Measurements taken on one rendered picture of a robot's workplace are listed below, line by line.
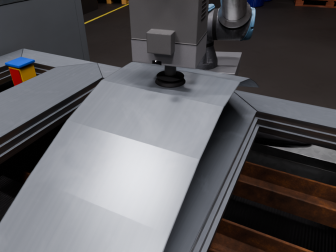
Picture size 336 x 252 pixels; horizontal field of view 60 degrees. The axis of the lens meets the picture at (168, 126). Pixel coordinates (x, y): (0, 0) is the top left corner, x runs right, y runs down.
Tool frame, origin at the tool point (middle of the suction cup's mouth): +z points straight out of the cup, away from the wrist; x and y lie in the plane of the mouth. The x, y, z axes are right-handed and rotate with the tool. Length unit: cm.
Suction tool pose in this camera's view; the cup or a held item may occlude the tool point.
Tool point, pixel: (170, 89)
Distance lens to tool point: 42.2
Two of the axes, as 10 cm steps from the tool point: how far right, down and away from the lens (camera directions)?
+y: 9.5, 1.6, -2.6
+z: 0.0, 8.4, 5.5
